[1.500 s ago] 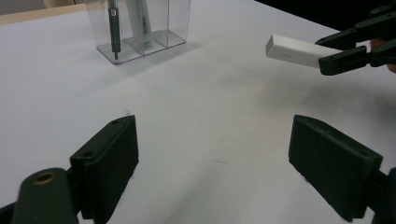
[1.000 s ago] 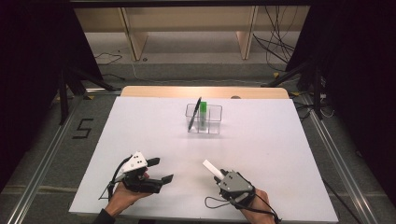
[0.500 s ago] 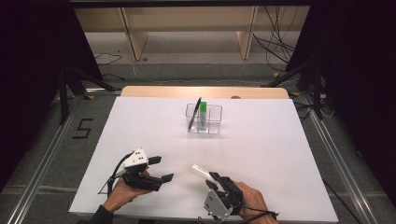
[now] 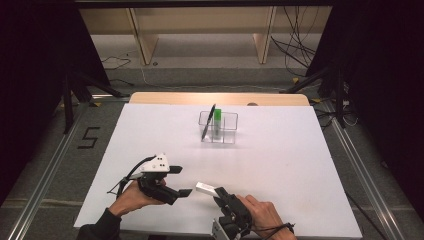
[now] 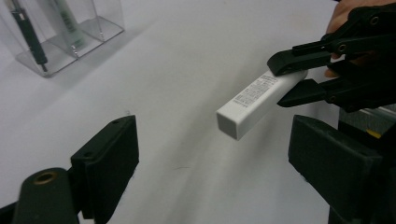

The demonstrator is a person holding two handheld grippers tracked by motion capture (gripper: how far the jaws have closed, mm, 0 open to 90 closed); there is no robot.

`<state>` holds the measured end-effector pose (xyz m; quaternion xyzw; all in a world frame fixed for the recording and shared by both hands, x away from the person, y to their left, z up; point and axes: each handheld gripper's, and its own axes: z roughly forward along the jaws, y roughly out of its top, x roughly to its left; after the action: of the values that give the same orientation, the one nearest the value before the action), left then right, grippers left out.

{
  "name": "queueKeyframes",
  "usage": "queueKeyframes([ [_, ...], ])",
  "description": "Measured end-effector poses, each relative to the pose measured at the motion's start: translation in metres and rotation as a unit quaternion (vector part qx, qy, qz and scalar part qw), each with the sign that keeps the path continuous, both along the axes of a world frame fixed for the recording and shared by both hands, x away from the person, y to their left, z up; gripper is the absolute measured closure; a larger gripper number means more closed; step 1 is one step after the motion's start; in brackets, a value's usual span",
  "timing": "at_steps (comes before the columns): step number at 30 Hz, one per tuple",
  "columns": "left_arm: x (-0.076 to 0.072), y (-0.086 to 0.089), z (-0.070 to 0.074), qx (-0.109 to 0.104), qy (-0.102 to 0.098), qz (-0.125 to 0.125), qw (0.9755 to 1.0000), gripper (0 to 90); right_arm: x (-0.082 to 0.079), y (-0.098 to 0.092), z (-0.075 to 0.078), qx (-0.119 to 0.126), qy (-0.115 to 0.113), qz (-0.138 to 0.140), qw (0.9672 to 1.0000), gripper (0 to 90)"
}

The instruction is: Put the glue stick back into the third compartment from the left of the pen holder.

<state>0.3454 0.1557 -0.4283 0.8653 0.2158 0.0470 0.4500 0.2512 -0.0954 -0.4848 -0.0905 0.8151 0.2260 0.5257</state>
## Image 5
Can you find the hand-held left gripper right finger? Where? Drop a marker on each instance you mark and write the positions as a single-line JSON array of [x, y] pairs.
[[333, 165]]

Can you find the black pen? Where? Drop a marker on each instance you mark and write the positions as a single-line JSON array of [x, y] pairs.
[[29, 37]]

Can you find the clear acrylic pen holder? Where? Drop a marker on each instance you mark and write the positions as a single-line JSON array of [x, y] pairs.
[[62, 53]]

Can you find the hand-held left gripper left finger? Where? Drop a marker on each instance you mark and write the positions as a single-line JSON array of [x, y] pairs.
[[106, 168]]

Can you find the green highlighter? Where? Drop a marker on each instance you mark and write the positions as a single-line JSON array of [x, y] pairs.
[[71, 28]]

